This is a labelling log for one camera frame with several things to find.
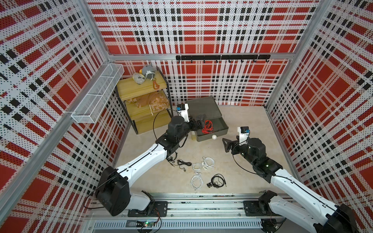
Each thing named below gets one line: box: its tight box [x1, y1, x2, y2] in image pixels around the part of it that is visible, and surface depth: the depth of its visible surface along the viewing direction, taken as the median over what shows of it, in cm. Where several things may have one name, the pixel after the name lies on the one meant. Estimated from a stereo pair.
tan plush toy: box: [126, 90, 170, 112], surface depth 91 cm
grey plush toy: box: [141, 62, 156, 81], surface depth 88 cm
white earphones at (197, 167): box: [192, 162, 203, 174], surface depth 90 cm
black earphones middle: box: [176, 158, 192, 172], surface depth 92 cm
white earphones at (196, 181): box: [189, 171, 204, 191], surface depth 84 cm
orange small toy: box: [152, 80, 160, 90], surface depth 88 cm
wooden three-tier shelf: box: [114, 67, 174, 135], surface depth 90 cm
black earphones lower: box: [206, 173, 227, 189], surface depth 84 cm
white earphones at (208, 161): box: [201, 156, 216, 170], surface depth 91 cm
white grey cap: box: [132, 72, 147, 85], surface depth 86 cm
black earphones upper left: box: [165, 150, 178, 167], surface depth 93 cm
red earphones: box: [202, 119, 215, 135], surface depth 88 cm
